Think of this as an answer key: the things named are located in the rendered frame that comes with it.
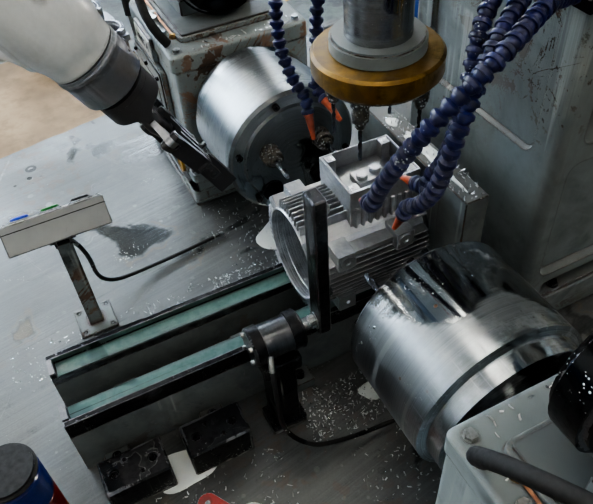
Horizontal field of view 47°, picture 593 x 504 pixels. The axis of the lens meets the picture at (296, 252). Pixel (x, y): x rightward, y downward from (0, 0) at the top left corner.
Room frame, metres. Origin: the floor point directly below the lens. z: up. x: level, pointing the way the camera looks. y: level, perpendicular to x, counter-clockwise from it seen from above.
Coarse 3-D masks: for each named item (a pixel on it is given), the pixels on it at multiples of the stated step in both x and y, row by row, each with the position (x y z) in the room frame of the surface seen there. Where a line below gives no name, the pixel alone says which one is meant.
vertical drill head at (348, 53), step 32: (352, 0) 0.79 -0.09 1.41; (384, 0) 0.77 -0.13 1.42; (352, 32) 0.79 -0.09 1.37; (384, 32) 0.77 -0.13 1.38; (416, 32) 0.81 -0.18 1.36; (320, 64) 0.78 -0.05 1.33; (352, 64) 0.77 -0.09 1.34; (384, 64) 0.75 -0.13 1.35; (416, 64) 0.76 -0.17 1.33; (352, 96) 0.74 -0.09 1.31; (384, 96) 0.73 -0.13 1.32; (416, 96) 0.74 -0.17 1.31
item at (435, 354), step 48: (384, 288) 0.57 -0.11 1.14; (432, 288) 0.54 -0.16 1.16; (480, 288) 0.53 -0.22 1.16; (528, 288) 0.55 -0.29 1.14; (384, 336) 0.51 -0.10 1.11; (432, 336) 0.48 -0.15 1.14; (480, 336) 0.46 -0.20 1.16; (528, 336) 0.46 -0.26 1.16; (576, 336) 0.49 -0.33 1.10; (384, 384) 0.48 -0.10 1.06; (432, 384) 0.43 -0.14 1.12; (480, 384) 0.42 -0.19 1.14; (528, 384) 0.43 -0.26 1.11; (432, 432) 0.40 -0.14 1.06
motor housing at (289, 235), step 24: (288, 216) 0.76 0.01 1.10; (336, 216) 0.75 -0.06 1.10; (288, 240) 0.83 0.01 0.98; (360, 240) 0.73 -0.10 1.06; (384, 240) 0.73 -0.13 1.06; (288, 264) 0.80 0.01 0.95; (360, 264) 0.71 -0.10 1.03; (384, 264) 0.72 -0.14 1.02; (336, 288) 0.69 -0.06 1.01; (360, 288) 0.71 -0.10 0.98
